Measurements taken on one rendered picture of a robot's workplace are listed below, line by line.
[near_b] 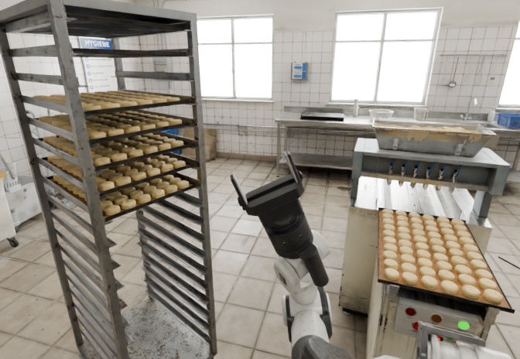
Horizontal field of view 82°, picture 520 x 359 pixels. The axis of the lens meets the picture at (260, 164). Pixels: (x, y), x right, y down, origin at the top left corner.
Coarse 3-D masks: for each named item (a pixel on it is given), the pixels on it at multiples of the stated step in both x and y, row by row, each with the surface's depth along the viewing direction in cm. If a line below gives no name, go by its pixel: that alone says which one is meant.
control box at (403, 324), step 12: (408, 300) 107; (396, 312) 110; (420, 312) 104; (432, 312) 103; (444, 312) 102; (456, 312) 102; (396, 324) 109; (408, 324) 107; (444, 324) 102; (456, 324) 101; (444, 336) 104
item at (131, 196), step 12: (60, 180) 133; (156, 180) 132; (168, 180) 135; (180, 180) 133; (72, 192) 125; (84, 192) 120; (120, 192) 125; (132, 192) 120; (144, 192) 123; (156, 192) 120; (168, 192) 123; (108, 204) 110; (120, 204) 113; (132, 204) 111; (108, 216) 105
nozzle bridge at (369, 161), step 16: (368, 144) 180; (368, 160) 174; (384, 160) 171; (400, 160) 168; (416, 160) 165; (432, 160) 154; (448, 160) 152; (464, 160) 150; (480, 160) 150; (496, 160) 150; (352, 176) 172; (368, 176) 172; (384, 176) 169; (400, 176) 166; (416, 176) 165; (432, 176) 164; (448, 176) 162; (464, 176) 159; (480, 176) 156; (496, 176) 146; (352, 192) 185; (480, 192) 166; (496, 192) 148; (480, 208) 163
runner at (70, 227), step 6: (54, 216) 140; (60, 216) 143; (60, 222) 136; (66, 222) 137; (66, 228) 132; (72, 228) 127; (78, 234) 123; (84, 240) 119; (90, 240) 124; (90, 246) 117; (96, 252) 114; (114, 264) 109
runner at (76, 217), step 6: (48, 198) 139; (54, 198) 141; (54, 204) 135; (60, 204) 129; (66, 210) 126; (72, 210) 129; (72, 216) 122; (78, 216) 124; (78, 222) 118; (84, 222) 114; (84, 228) 115; (90, 228) 111; (108, 240) 108; (108, 246) 103
